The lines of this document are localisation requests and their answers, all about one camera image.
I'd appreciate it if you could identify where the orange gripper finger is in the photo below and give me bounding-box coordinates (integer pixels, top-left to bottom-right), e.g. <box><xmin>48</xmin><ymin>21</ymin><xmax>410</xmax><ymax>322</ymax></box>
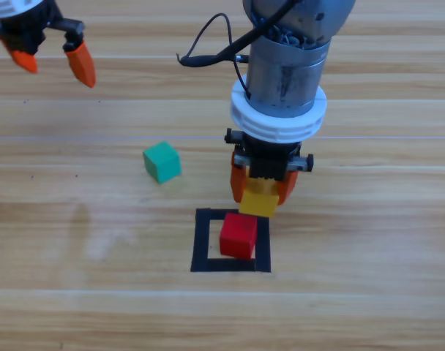
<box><xmin>277</xmin><ymin>170</ymin><xmax>299</xmax><ymax>205</ymax></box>
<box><xmin>62</xmin><ymin>31</ymin><xmax>97</xmax><ymax>89</ymax></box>
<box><xmin>0</xmin><ymin>36</ymin><xmax>39</xmax><ymax>74</ymax></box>
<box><xmin>230</xmin><ymin>151</ymin><xmax>252</xmax><ymax>204</ymax></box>

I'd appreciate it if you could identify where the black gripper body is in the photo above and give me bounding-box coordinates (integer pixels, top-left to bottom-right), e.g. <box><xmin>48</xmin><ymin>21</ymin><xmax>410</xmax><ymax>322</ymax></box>
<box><xmin>0</xmin><ymin>0</ymin><xmax>86</xmax><ymax>56</ymax></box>
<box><xmin>224</xmin><ymin>127</ymin><xmax>315</xmax><ymax>182</ymax></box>

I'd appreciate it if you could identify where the yellow wooden block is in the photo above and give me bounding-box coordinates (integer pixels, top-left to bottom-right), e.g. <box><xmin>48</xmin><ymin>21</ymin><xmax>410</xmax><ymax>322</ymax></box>
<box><xmin>239</xmin><ymin>177</ymin><xmax>280</xmax><ymax>219</ymax></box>

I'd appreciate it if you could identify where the red wooden block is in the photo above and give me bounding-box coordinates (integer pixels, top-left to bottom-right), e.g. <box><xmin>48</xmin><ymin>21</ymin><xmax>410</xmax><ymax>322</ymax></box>
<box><xmin>219</xmin><ymin>213</ymin><xmax>259</xmax><ymax>261</ymax></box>

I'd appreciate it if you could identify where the green wooden block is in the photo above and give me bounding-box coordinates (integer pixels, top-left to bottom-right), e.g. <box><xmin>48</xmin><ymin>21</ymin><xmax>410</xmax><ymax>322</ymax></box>
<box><xmin>142</xmin><ymin>140</ymin><xmax>182</xmax><ymax>184</ymax></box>

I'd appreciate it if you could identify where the black tape square outline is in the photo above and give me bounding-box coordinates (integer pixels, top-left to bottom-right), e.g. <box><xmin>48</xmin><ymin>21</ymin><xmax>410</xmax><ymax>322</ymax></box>
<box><xmin>190</xmin><ymin>207</ymin><xmax>272</xmax><ymax>273</ymax></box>

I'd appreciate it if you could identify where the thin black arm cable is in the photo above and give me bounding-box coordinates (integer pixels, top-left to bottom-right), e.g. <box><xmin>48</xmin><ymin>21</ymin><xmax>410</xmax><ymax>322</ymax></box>
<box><xmin>185</xmin><ymin>12</ymin><xmax>253</xmax><ymax>100</ymax></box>

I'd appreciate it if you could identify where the thick black camera cable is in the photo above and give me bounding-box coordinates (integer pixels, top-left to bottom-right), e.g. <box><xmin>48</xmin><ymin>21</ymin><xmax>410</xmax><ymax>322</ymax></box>
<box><xmin>176</xmin><ymin>0</ymin><xmax>304</xmax><ymax>69</ymax></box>

